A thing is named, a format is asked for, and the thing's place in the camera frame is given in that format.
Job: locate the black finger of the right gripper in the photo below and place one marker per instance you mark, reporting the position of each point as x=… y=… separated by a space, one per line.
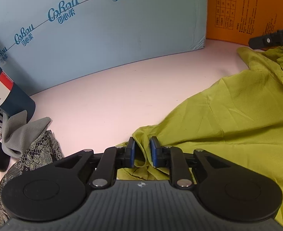
x=267 y=41

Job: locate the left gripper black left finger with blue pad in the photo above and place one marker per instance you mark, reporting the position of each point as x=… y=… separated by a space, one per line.
x=113 y=159

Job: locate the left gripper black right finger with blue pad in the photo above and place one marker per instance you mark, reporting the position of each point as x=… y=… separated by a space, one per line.
x=173 y=158

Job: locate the olive green shirt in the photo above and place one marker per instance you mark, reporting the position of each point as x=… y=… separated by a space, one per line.
x=239 y=118

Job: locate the orange printed carton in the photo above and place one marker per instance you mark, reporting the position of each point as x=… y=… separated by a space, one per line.
x=237 y=21

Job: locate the patterned lace garment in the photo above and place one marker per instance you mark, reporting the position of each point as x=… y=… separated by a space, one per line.
x=43 y=151

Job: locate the grey cloth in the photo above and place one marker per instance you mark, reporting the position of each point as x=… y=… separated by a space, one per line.
x=18 y=135

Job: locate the dark blue box red label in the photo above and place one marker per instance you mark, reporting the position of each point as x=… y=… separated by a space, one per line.
x=13 y=100

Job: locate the light blue Corou carton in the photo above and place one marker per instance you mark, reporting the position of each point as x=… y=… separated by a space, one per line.
x=44 y=43

